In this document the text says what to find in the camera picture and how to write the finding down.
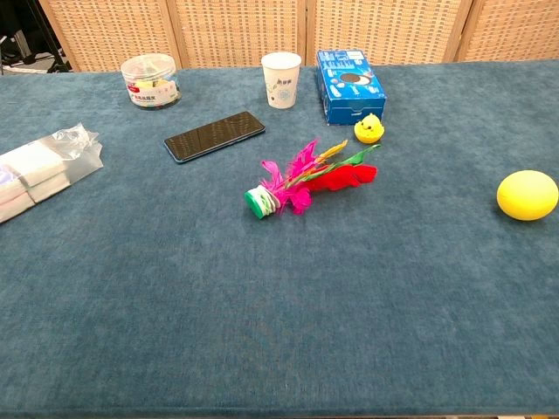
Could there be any colourful feather shuttlecock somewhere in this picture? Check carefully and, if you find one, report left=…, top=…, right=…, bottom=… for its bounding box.
left=244, top=138, right=383, bottom=221

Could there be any black smartphone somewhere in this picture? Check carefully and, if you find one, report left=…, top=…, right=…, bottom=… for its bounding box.
left=163, top=111, right=266, bottom=164

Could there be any yellow chick toy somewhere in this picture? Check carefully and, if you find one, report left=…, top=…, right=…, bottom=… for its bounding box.
left=353, top=112, right=385, bottom=145

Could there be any white paper cup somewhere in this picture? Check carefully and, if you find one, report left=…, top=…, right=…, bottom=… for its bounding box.
left=260, top=52, right=303, bottom=110

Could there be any blue cookie box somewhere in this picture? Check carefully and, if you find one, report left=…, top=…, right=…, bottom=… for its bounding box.
left=315, top=49, right=388, bottom=127

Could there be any woven rattan folding screen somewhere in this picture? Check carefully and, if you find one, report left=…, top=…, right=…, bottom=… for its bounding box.
left=38, top=0, right=559, bottom=73

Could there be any clear plastic jar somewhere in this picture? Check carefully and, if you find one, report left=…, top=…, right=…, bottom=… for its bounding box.
left=120, top=52, right=182, bottom=112

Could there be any yellow ball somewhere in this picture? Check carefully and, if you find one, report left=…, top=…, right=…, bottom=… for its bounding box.
left=496, top=169, right=559, bottom=222

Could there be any plastic bag of white tissues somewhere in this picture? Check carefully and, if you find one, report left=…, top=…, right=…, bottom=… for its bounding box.
left=0, top=122, right=104, bottom=224

